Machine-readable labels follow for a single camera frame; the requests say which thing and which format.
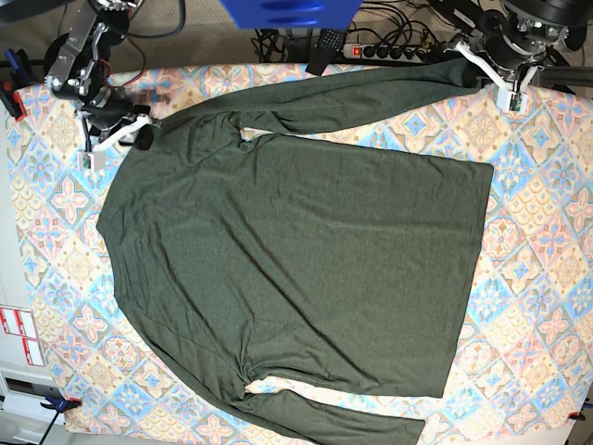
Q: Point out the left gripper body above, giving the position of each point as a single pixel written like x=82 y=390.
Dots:
x=509 y=65

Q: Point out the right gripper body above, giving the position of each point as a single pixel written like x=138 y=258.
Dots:
x=103 y=122

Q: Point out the dark green long-sleeve shirt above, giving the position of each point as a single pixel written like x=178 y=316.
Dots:
x=244 y=246

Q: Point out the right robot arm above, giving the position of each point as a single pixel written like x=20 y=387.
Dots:
x=76 y=69

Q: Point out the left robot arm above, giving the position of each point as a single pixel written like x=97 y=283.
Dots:
x=553 y=23

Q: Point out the black round stand base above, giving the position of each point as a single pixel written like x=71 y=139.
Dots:
x=56 y=67

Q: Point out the blue clamp upper left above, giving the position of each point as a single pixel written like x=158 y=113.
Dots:
x=10 y=97

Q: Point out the blue clamp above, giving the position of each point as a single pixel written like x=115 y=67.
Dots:
x=10 y=97
x=58 y=406

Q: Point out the white power strip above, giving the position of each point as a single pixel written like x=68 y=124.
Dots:
x=383 y=53

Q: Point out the blue plastic box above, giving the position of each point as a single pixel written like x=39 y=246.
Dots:
x=306 y=14

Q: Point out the black remote control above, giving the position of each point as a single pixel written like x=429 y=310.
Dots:
x=329 y=43

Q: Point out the red white labels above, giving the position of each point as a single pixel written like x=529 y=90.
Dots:
x=19 y=323

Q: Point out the blue clamp lower left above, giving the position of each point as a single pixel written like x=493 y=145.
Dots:
x=58 y=406

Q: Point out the colourful patterned tablecloth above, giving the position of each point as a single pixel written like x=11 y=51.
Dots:
x=524 y=356

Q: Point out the orange clamp lower right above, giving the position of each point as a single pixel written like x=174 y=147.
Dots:
x=577 y=417

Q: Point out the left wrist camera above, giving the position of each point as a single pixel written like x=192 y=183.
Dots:
x=510 y=101

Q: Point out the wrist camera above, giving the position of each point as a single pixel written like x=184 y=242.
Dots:
x=93 y=161
x=510 y=101

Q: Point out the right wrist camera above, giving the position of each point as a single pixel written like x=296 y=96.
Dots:
x=93 y=161

